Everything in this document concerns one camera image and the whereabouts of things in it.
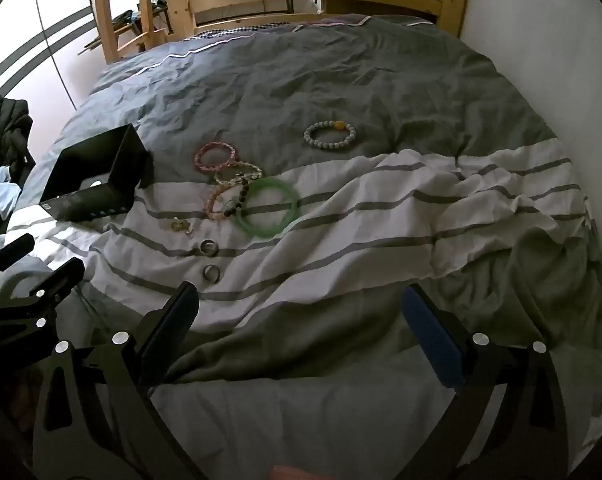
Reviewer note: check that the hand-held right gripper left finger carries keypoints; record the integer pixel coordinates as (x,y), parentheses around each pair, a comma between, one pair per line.
(177,317)

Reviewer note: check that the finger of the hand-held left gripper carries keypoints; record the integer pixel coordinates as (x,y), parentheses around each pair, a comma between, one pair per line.
(12,254)
(61,280)

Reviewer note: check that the black box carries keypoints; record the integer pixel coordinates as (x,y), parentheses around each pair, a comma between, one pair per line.
(126,160)

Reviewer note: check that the light blue cloth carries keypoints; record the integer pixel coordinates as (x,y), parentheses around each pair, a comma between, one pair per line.
(1,195)

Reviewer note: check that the black jacket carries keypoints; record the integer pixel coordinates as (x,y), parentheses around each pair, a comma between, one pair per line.
(1,120)

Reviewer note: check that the wooden bed frame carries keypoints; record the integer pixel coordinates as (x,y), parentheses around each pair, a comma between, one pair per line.
(456,0)

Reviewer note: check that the grey white striped duvet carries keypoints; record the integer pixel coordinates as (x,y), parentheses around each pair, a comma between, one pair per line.
(381,85)

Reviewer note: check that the white striped wardrobe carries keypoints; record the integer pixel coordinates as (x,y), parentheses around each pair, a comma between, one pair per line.
(31,35)

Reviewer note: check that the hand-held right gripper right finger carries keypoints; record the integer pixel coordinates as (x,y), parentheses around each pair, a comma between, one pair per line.
(431,330)

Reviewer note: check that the wooden ladder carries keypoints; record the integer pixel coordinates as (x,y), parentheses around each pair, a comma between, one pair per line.
(103,10)

